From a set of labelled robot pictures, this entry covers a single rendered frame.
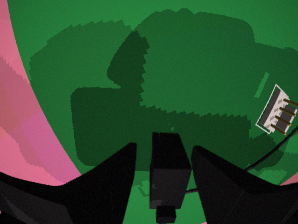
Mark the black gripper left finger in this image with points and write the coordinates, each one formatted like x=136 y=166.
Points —
x=98 y=197

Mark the green circuit board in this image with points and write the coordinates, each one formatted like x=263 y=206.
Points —
x=106 y=73

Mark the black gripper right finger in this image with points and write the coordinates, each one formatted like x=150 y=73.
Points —
x=230 y=195

